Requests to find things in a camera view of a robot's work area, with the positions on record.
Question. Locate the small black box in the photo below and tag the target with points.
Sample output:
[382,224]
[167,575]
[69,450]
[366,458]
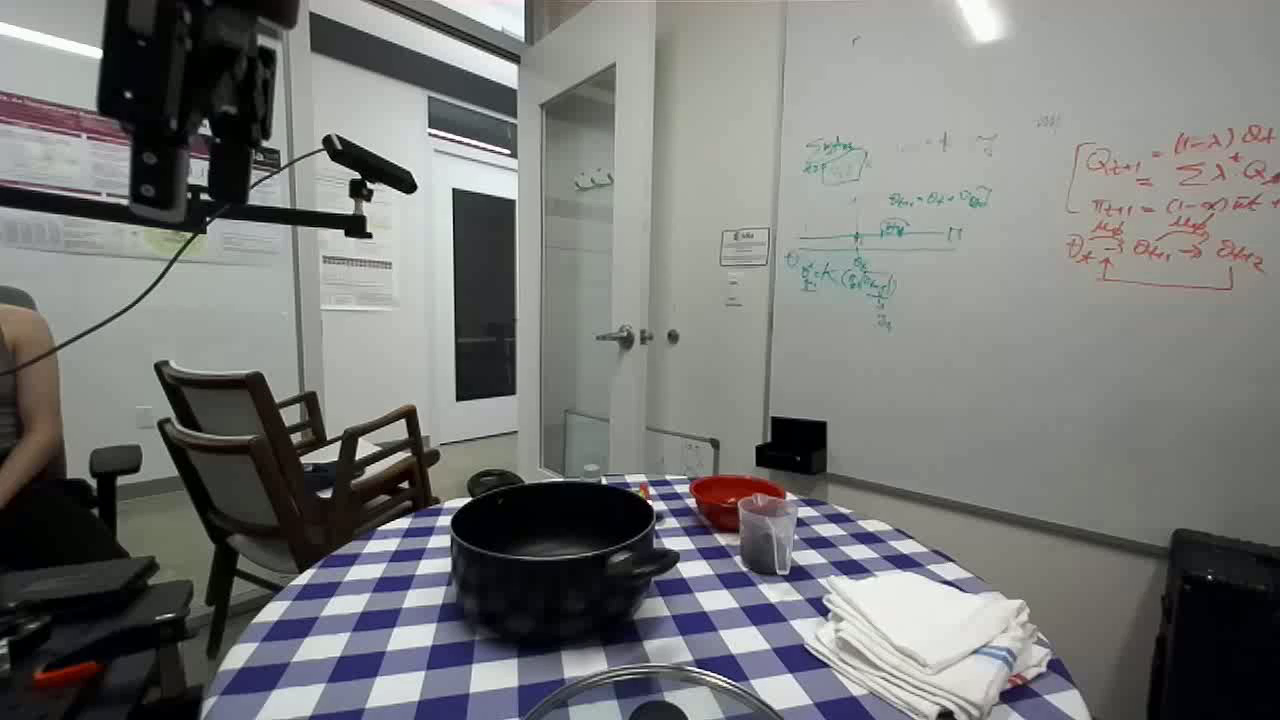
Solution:
[797,444]

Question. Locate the black boom rod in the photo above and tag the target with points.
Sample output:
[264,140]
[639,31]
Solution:
[283,215]

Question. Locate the wall poster with red band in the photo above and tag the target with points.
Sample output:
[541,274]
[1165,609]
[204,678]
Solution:
[53,155]

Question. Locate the clear plastic measuring cup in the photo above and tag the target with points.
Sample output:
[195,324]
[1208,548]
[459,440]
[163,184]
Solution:
[766,543]

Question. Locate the white towel with blue stripe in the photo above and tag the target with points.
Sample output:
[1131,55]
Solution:
[964,681]

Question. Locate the small white door sign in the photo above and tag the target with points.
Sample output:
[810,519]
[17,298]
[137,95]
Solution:
[745,251]

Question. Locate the white door with dark window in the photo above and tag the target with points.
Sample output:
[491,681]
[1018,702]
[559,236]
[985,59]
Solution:
[481,292]

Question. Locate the red bowl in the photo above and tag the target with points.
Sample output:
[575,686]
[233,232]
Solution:
[727,503]

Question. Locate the whiteboard with handwriting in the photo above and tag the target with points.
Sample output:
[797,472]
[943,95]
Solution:
[1012,344]

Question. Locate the blue white checkered tablecloth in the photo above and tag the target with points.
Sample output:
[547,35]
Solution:
[361,640]

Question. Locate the black office chair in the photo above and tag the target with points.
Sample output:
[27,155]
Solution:
[81,587]

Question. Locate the black cooking pot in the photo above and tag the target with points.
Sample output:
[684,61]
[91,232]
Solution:
[553,563]

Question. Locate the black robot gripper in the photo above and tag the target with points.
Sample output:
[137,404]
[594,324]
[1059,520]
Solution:
[185,55]

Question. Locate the black cabinet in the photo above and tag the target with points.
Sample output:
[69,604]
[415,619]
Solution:
[1223,627]

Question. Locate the plain white folded towel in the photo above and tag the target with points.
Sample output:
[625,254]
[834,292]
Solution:
[922,619]

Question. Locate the black camera on boom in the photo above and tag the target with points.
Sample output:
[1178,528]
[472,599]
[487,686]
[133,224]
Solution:
[371,162]

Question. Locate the wooden chair grey cushion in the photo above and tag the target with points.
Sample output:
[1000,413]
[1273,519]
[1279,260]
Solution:
[233,487]
[223,399]

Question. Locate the small dark round object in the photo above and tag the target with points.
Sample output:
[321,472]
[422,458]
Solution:
[492,480]

